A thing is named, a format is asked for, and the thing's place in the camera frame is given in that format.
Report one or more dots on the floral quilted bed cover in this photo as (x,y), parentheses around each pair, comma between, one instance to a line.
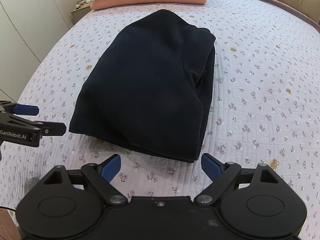
(265,106)

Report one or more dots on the white wardrobe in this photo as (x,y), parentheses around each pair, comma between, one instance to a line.
(29,30)

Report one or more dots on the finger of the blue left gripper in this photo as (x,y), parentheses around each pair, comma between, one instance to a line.
(25,110)
(51,128)

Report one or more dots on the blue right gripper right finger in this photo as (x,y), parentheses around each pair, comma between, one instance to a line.
(211,166)

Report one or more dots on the beige bedside table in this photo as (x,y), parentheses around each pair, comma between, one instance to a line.
(78,13)

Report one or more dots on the navy striped hooded jacket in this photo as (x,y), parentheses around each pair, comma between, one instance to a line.
(151,90)

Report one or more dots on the glasses on bedside table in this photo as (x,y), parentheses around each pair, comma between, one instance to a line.
(83,3)

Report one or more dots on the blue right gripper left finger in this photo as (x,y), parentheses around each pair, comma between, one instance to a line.
(109,168)

